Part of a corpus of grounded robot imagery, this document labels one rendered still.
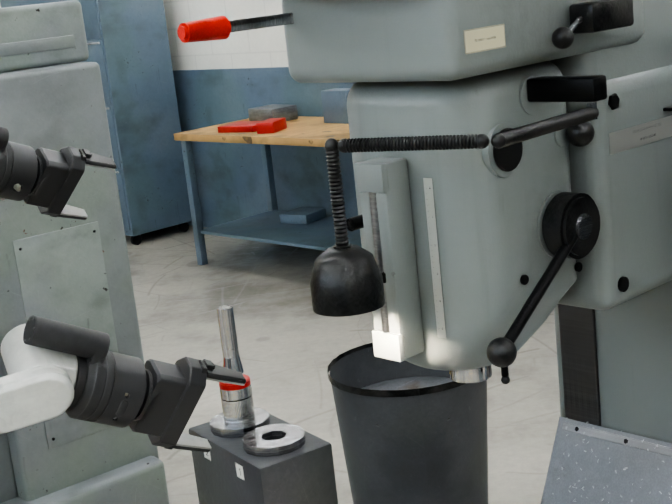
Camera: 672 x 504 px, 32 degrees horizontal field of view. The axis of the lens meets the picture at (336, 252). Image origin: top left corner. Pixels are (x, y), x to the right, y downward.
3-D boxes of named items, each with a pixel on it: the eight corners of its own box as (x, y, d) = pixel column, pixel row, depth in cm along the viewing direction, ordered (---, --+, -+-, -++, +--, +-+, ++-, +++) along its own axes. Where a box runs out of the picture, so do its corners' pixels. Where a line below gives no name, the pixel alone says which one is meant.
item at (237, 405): (220, 424, 173) (215, 391, 172) (228, 412, 178) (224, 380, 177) (250, 423, 172) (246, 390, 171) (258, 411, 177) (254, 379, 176)
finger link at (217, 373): (245, 388, 149) (204, 378, 145) (237, 375, 151) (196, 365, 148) (251, 378, 148) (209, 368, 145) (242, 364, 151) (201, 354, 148)
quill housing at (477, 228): (489, 392, 119) (463, 78, 111) (349, 360, 133) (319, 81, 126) (597, 340, 131) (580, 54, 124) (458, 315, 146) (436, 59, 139)
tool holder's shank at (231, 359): (221, 382, 172) (211, 310, 170) (227, 375, 175) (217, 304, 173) (241, 382, 172) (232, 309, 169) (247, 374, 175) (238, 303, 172)
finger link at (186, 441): (205, 436, 154) (164, 428, 150) (213, 450, 151) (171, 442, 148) (200, 446, 154) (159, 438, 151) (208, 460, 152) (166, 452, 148)
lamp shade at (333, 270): (299, 315, 114) (292, 253, 113) (334, 294, 120) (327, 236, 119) (365, 318, 111) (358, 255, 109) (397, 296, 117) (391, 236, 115)
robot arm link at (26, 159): (59, 232, 187) (-9, 219, 179) (41, 196, 193) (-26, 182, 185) (94, 170, 182) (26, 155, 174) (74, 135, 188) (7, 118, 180)
